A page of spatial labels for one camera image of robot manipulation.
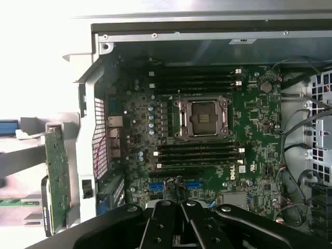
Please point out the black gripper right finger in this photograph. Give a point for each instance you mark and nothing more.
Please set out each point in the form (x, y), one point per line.
(207, 228)

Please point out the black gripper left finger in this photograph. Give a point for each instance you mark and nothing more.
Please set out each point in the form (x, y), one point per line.
(155, 228)

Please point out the silver chipset heatsink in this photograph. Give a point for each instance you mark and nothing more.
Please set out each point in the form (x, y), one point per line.
(236, 201)

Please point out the blue expansion slot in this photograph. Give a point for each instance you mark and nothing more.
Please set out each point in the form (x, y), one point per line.
(194, 184)

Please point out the blue card retention latch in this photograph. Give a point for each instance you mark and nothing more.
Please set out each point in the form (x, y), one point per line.
(103, 205)

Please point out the RAM slot black clips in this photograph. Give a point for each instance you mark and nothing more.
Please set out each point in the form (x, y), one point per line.
(194, 89)
(199, 145)
(194, 77)
(199, 157)

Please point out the metal CPU socket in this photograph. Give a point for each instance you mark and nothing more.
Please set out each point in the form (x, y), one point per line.
(202, 118)

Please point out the green motherboard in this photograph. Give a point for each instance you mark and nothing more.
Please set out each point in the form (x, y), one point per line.
(259, 124)

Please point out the grey parts rack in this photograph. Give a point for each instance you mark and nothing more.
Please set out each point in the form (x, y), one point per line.
(72, 145)

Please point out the socket locking lever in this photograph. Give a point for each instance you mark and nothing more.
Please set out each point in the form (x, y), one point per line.
(179, 94)

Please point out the green RAM stick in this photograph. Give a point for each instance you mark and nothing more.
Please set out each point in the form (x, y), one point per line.
(18, 202)

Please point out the metal drive cage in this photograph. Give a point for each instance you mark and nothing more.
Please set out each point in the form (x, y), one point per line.
(321, 135)

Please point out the silver coin cell battery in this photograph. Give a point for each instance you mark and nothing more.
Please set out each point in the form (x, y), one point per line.
(266, 87)

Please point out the black grey PC case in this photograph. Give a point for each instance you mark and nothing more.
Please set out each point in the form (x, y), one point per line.
(181, 52)

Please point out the hard disk blue label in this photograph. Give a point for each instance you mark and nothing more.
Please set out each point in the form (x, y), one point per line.
(7, 127)

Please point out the black plastic bracket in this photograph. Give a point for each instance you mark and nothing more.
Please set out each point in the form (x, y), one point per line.
(323, 207)

